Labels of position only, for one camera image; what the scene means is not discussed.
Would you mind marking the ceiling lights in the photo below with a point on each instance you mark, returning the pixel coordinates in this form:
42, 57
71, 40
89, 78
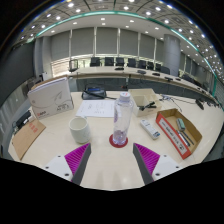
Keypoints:
126, 8

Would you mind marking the white printed paper box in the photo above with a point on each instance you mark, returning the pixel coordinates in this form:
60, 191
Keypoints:
50, 100

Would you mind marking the black marker pen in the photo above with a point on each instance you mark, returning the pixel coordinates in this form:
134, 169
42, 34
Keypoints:
185, 138

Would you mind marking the white remote control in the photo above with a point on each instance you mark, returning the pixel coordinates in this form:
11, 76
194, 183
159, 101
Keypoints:
150, 129

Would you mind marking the black box device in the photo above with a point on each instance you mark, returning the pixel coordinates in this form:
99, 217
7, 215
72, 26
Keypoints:
23, 119

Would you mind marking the flat brown cardboard piece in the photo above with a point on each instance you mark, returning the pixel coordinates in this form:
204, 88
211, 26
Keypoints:
26, 138

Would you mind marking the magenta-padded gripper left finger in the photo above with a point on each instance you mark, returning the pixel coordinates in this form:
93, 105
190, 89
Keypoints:
76, 159

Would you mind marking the black tool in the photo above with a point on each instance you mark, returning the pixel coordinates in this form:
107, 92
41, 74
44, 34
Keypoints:
147, 106

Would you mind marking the white paper sheet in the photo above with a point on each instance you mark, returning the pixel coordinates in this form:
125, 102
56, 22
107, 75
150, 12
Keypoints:
95, 108

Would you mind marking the flat round red coaster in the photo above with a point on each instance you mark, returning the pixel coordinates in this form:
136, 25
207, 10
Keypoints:
111, 142

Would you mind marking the small white divided box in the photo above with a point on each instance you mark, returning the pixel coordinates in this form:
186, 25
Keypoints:
143, 96

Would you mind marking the brown red-sided cardboard box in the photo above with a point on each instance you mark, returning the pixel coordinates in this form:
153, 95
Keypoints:
171, 131

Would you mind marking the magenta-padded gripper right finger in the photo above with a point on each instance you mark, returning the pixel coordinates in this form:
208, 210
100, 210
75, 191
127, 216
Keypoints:
147, 159

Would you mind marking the small teal block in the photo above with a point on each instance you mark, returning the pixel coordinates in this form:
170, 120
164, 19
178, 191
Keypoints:
180, 124

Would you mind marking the white ceramic cup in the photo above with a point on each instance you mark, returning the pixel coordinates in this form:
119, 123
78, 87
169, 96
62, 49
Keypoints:
80, 131

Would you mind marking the clear plastic water bottle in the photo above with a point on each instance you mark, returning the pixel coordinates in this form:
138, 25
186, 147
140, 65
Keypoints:
122, 116

